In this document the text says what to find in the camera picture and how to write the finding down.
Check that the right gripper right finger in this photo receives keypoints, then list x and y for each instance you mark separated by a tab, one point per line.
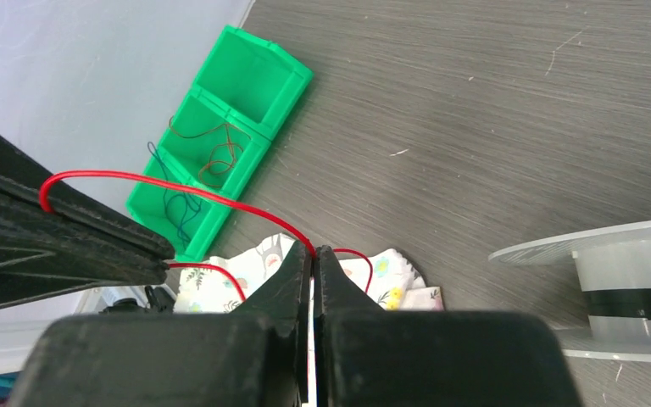
368	356

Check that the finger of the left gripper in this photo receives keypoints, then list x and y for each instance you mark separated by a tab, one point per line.
21	178
43	255

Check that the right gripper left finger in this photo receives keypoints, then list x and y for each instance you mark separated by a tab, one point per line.
255	355

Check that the grey plastic spool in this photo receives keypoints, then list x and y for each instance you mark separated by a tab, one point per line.
613	265

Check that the white patterned cloth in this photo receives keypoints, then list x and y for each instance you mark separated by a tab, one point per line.
389	279

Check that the green three-compartment bin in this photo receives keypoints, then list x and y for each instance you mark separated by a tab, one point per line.
216	139

